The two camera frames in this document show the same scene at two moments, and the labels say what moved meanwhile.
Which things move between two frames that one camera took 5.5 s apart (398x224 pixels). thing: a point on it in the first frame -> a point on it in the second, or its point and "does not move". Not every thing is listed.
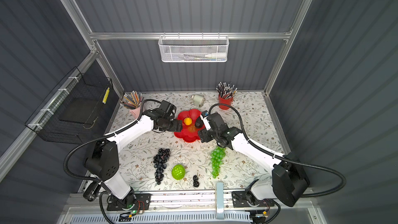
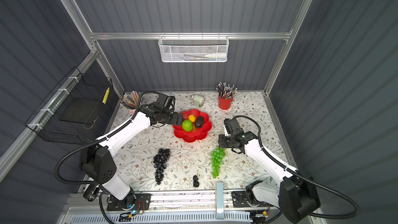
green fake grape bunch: [217, 155] does not move
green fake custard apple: [178, 171] -> [187, 125]
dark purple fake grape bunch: [160, 161] does not move
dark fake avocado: [198, 123] does not move
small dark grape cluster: [196, 183] does not move
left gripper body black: [172, 125] -> [170, 118]
